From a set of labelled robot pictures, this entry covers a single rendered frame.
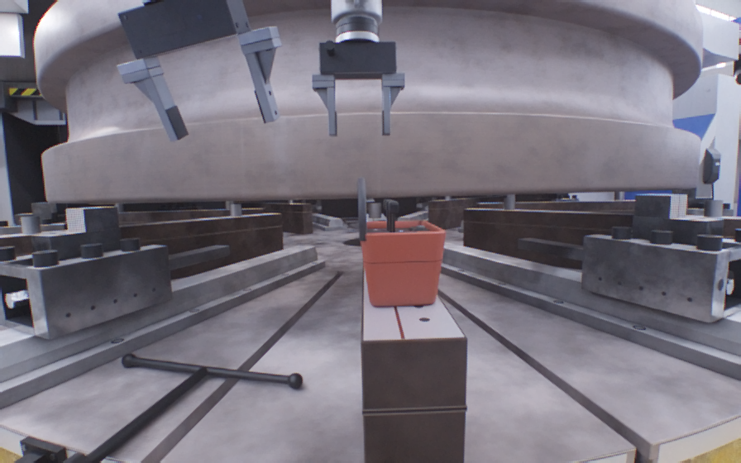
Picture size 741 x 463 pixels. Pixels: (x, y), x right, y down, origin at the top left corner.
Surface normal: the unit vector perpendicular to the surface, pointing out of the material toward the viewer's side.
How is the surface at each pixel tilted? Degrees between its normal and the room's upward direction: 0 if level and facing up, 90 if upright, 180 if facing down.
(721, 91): 90
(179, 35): 114
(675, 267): 90
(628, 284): 90
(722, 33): 90
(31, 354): 71
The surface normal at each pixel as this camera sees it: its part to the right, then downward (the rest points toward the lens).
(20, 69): 0.34, 0.11
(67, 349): 0.93, 0.03
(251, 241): 0.72, 0.07
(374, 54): 0.04, 0.12
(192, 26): -0.07, 0.51
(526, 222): -0.70, 0.11
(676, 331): -0.92, 0.07
